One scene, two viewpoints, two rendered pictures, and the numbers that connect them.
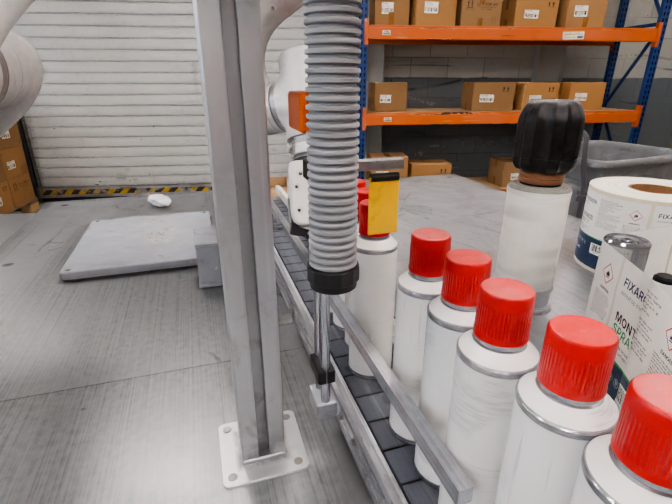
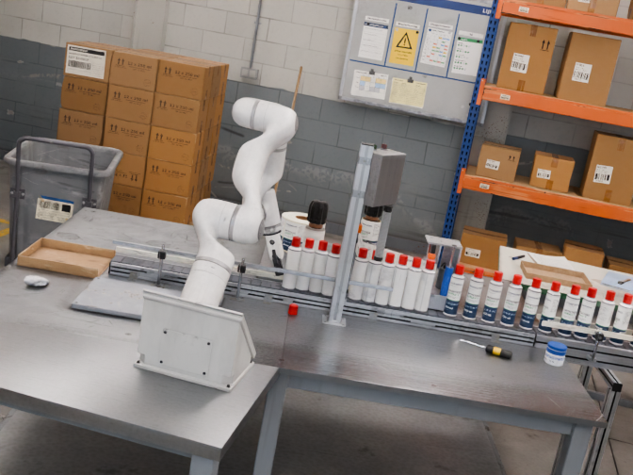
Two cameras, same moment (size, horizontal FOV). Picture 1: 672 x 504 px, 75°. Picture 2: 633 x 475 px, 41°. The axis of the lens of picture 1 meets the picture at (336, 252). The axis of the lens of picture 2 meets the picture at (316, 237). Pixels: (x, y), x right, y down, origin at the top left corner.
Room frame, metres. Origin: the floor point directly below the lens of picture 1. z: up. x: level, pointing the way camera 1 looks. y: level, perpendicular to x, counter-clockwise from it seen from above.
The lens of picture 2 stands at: (-0.35, 2.95, 1.90)
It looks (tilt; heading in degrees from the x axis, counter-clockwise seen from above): 14 degrees down; 286
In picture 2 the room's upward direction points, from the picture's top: 10 degrees clockwise
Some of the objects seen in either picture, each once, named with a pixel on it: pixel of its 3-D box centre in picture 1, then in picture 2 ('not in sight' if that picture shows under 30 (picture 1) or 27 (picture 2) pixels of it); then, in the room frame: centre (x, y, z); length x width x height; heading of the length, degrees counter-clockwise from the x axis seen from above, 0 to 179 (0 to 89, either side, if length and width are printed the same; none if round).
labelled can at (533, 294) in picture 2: not in sight; (531, 303); (-0.30, -0.28, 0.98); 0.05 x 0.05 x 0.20
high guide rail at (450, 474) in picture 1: (290, 232); (253, 265); (0.71, 0.08, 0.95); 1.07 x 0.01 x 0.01; 18
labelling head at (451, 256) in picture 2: not in sight; (437, 273); (0.07, -0.26, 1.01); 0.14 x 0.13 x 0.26; 18
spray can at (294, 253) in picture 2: not in sight; (292, 262); (0.59, 0.00, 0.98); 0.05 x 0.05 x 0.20
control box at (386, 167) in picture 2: not in sight; (378, 176); (0.32, 0.00, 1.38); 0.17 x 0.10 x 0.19; 73
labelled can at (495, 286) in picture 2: not in sight; (493, 297); (-0.16, -0.24, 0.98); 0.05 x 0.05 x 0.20
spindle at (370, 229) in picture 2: not in sight; (370, 226); (0.47, -0.67, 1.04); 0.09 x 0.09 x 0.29
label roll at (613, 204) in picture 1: (644, 228); (300, 233); (0.75, -0.56, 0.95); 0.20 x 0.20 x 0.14
